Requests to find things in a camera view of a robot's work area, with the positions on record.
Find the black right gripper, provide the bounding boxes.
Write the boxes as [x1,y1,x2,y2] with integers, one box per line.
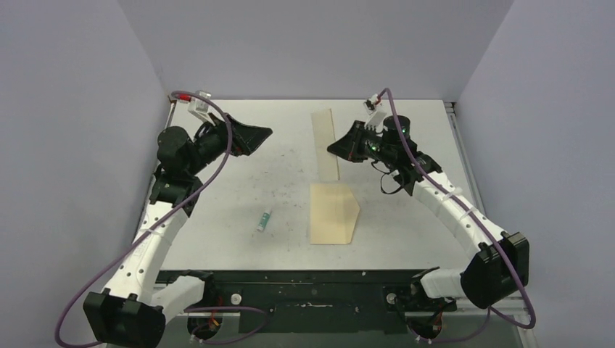
[326,121,395,165]

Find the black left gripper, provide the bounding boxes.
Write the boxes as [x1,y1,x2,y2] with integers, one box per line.
[185,113,271,176]

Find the tan letter paper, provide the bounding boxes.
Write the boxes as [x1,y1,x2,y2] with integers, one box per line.
[311,109,340,181]

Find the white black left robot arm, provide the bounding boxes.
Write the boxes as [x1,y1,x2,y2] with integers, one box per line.
[83,115,273,347]

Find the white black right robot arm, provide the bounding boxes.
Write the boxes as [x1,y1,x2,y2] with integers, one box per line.
[327,115,530,310]

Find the cream paper envelope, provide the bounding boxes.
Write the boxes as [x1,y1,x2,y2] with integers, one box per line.
[309,183,360,245]

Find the green white glue stick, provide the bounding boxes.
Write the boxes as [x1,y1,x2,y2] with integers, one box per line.
[256,210,272,232]

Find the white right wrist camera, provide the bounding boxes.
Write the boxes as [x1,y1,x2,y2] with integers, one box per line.
[363,94,387,131]

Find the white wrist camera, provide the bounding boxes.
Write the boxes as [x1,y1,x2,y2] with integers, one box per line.
[176,94,210,122]
[363,94,387,131]

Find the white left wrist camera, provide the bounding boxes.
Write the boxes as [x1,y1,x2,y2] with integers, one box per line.
[176,94,210,122]

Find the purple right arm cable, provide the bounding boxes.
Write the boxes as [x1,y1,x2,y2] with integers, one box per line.
[376,88,537,344]

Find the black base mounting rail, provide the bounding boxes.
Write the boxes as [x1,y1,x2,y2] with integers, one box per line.
[158,268,482,344]

